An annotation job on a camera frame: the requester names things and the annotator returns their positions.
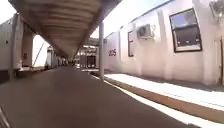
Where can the distant building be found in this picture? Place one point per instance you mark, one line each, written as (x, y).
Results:
(88, 56)

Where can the pale building with dark windows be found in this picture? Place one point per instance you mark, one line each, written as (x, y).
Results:
(156, 60)

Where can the long walkway canopy roof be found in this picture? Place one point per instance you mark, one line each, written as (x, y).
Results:
(66, 26)

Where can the grey concrete walkway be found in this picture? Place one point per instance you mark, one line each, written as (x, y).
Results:
(66, 103)

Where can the raised concrete strip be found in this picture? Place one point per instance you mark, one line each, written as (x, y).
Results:
(166, 93)

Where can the white building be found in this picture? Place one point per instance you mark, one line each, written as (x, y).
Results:
(13, 46)

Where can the canopy support post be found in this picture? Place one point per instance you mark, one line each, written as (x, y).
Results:
(101, 53)

